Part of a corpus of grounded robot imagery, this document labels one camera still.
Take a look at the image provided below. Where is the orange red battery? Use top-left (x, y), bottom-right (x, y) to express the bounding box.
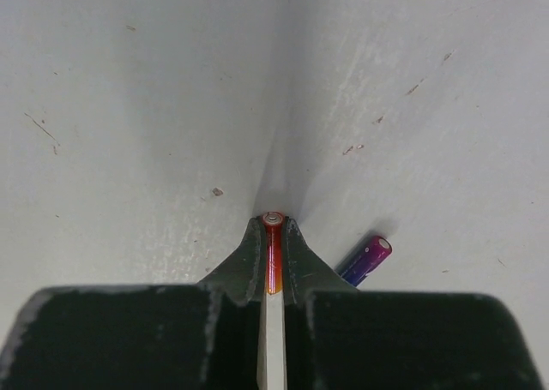
top-left (261, 212), bottom-right (285, 295)

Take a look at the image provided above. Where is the blue purple battery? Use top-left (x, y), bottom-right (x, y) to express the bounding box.
top-left (335, 235), bottom-right (393, 287)

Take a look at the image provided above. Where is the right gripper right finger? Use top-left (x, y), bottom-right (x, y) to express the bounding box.
top-left (281, 219), bottom-right (543, 389)

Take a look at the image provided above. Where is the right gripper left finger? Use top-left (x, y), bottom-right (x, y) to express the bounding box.
top-left (1, 218), bottom-right (267, 389)

